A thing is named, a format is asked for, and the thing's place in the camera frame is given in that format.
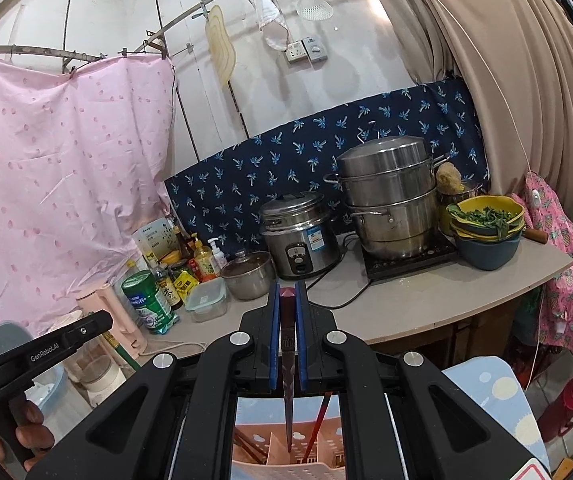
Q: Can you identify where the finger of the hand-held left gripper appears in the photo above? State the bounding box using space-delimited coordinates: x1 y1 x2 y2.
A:
69 310 113 351

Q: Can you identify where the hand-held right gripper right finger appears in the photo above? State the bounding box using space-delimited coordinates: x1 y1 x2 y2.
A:
294 284 540 480

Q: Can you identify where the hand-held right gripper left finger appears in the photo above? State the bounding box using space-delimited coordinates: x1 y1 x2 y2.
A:
26 284 284 480

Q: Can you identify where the green chopstick gold band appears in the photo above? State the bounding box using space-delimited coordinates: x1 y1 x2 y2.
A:
102 331 141 372

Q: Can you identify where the brown chopstick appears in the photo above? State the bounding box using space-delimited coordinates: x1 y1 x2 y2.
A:
234 430 262 456

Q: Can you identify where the pink perforated utensil basket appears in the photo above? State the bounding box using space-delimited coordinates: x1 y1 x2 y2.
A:
231 395 347 480

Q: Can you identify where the person's left hand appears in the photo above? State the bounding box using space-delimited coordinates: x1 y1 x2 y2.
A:
0 402 54 478

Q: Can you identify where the pink electric kettle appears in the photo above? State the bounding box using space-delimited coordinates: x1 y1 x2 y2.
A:
76 282 148 358

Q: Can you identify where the white and blue dish drainer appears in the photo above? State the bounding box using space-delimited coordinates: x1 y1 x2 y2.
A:
0 322 67 421

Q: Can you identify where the white appliance with glass bowl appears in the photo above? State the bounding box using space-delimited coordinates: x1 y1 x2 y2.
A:
74 355 126 407

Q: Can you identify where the green can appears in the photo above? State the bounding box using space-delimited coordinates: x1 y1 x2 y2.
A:
121 270 174 335

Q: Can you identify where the small steel pot glass lid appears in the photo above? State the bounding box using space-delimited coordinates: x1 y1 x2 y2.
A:
220 250 274 301

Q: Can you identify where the clear lidded food container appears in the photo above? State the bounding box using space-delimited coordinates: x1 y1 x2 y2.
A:
184 277 228 322

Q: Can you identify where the dark labelled bottle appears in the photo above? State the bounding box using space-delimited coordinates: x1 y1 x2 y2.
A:
154 265 183 311

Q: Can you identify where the white pump bottle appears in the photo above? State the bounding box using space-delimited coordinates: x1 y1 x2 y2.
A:
208 237 228 271

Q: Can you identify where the yellow snack packet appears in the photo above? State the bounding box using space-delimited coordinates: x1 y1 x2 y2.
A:
174 270 200 301

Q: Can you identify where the yellow liquid bottle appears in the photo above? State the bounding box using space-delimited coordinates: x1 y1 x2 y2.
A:
194 240 217 281

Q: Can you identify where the steel rice cooker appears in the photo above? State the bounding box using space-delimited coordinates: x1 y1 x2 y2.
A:
259 192 340 281

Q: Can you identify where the white carton box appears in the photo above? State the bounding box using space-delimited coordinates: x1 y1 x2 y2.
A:
133 220 177 266

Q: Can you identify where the dark sauce bottle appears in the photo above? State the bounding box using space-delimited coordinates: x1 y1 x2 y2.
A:
174 227 192 261

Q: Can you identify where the black induction cooktop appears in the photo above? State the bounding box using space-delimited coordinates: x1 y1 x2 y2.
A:
361 232 460 281

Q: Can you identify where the beige kitchen counter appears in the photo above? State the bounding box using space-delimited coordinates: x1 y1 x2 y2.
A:
141 240 573 356

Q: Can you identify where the pink spotted curtain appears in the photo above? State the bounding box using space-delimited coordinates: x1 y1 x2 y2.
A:
0 55 177 331

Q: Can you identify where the stacked steel steamer pot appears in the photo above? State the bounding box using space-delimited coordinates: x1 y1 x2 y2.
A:
324 135 450 261

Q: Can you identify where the dark blue palm print cloth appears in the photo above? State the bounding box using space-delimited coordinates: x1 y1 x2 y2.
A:
164 77 490 256

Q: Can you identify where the blue planet print tablecloth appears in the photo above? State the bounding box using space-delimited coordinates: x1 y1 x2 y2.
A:
441 357 550 471

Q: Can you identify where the blue plastic bowl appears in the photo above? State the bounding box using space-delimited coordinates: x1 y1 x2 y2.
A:
454 232 522 271

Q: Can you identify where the yellow loofah sponge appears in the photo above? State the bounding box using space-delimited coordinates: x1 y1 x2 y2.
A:
437 162 462 193

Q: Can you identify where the yellow bowl with greens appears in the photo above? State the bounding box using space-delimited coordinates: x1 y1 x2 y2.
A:
447 195 525 236

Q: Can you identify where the red thermos bottle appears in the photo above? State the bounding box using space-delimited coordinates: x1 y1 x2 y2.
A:
539 370 573 441

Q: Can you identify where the pink pineapple print cloth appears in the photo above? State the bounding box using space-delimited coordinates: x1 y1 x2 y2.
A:
511 172 573 356

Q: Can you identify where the hanging yellow cutting board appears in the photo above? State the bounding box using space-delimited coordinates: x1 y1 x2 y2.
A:
205 5 237 86

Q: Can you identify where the hanging white cloth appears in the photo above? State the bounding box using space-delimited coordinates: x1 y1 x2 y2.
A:
244 0 290 51

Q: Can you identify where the beige curtain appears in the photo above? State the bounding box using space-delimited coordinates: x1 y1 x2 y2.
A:
367 0 573 211

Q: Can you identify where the hanging white skimmer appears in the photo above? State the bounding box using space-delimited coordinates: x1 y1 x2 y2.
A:
297 0 332 22

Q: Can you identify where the black power cable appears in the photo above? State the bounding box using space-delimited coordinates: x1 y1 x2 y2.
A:
307 245 370 311

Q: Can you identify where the white power cable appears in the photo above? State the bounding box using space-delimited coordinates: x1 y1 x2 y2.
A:
139 341 208 357

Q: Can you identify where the metal curtain rail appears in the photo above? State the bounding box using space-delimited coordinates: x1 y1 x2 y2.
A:
0 45 132 68

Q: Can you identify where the white cord with switch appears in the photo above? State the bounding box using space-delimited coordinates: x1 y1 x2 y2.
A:
407 0 547 391

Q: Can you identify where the wall socket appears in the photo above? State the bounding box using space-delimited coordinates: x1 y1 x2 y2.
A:
286 35 327 65

